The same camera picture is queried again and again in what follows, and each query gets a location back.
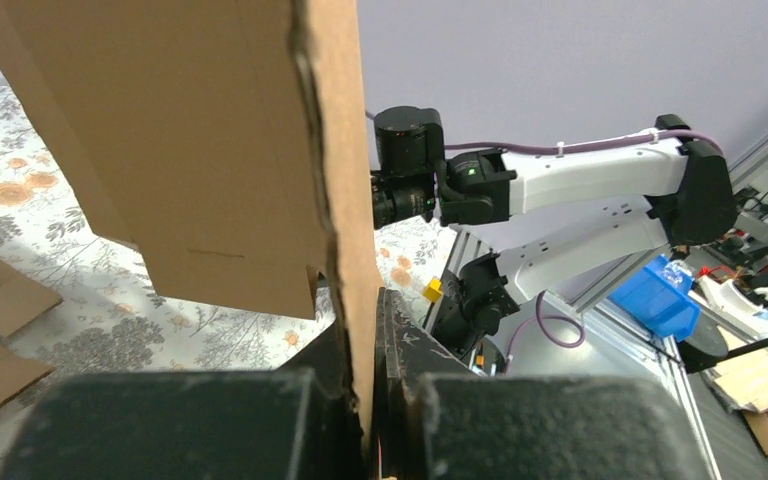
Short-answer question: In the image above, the blue plastic bin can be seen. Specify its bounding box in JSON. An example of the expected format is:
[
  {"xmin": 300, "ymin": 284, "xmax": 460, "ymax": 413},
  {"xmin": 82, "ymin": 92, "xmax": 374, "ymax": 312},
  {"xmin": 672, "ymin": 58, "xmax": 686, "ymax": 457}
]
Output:
[{"xmin": 608, "ymin": 255, "xmax": 700, "ymax": 342}]

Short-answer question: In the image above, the small yellow block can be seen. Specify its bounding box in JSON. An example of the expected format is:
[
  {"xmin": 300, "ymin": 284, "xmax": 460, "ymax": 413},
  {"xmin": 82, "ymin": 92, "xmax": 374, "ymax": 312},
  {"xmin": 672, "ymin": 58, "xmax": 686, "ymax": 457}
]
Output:
[{"xmin": 422, "ymin": 277, "xmax": 443, "ymax": 304}]

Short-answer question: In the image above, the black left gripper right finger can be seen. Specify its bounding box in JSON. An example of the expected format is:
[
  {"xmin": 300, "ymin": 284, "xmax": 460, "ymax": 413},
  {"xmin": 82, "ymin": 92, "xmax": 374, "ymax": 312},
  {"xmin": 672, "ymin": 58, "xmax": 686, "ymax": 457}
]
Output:
[{"xmin": 372, "ymin": 289, "xmax": 713, "ymax": 479}]

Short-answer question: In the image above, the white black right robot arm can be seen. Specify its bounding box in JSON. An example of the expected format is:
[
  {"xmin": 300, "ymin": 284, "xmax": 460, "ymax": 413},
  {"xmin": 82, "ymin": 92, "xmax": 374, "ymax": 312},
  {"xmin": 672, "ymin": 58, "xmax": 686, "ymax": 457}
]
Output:
[{"xmin": 371, "ymin": 106, "xmax": 738, "ymax": 358}]

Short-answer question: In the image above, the floral patterned table mat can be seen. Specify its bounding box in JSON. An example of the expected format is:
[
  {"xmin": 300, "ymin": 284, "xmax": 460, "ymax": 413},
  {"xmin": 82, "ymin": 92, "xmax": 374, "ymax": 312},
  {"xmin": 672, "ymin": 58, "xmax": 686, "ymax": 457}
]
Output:
[{"xmin": 0, "ymin": 86, "xmax": 334, "ymax": 461}]

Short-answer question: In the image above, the cardboard box sheet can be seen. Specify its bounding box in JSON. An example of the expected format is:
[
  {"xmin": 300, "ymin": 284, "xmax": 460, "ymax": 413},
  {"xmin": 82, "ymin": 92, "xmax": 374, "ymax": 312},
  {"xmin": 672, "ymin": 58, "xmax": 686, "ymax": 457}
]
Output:
[{"xmin": 0, "ymin": 1, "xmax": 381, "ymax": 434}]

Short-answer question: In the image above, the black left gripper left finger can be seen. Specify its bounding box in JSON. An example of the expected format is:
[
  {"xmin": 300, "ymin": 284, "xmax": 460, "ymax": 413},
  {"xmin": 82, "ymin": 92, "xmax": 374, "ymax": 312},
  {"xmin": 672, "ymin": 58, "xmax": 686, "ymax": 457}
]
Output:
[{"xmin": 0, "ymin": 326, "xmax": 366, "ymax": 479}]

